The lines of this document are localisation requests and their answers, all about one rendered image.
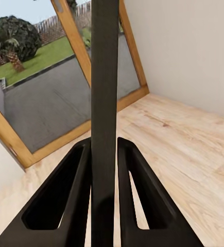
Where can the poster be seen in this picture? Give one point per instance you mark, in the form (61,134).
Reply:
(104,64)

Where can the door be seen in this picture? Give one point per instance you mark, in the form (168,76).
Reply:
(45,74)

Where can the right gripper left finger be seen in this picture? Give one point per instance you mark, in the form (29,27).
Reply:
(56,215)

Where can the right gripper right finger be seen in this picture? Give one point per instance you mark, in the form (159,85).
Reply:
(167,225)

